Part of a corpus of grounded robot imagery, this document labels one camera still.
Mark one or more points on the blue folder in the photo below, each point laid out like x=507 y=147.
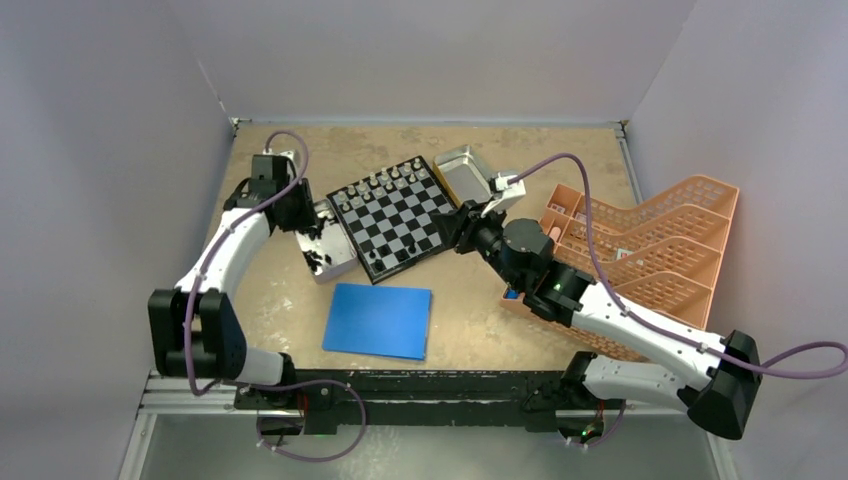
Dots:
x=378 y=320

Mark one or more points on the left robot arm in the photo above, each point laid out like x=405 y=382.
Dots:
x=194 y=327

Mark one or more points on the pink eraser in organizer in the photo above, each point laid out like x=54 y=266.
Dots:
x=555 y=233

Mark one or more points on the pile of black chess pieces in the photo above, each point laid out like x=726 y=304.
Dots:
x=324 y=246

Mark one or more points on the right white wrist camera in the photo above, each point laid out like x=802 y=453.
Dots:
x=506 y=190

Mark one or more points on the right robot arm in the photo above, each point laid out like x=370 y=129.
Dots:
x=709 y=377

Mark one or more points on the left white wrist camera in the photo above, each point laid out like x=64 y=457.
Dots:
x=277 y=164

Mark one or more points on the orange plastic tiered organizer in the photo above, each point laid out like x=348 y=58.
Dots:
x=665 y=253

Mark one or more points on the white chess piece row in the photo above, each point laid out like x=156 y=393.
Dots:
x=407 y=178

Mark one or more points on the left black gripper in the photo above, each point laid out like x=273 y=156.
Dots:
x=306 y=217

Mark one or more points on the black and silver chessboard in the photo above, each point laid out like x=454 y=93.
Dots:
x=397 y=223

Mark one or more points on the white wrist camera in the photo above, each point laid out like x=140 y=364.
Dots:
x=506 y=190
x=277 y=164

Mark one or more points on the gold rectangular metal tin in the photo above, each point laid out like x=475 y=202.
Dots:
x=466 y=176

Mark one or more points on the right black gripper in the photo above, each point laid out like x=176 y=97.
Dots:
x=449 y=225

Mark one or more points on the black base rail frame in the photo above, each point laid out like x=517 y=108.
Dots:
x=326 y=399

